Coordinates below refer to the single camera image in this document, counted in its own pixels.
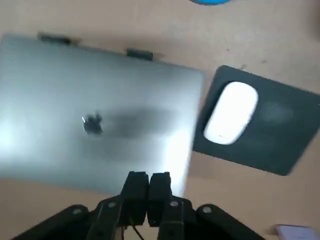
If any blue desk lamp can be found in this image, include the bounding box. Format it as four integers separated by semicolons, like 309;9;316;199
190;0;234;6

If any black mouse pad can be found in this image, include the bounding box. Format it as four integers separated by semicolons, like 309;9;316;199
191;64;320;177

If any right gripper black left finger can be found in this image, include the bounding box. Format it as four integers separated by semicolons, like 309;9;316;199
14;171;150;240

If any white computer mouse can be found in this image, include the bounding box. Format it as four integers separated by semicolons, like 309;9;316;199
202;80;260;146

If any grey laptop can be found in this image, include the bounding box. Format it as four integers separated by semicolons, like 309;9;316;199
0;32;206;199

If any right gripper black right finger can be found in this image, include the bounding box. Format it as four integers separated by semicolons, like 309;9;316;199
147;171;266;240

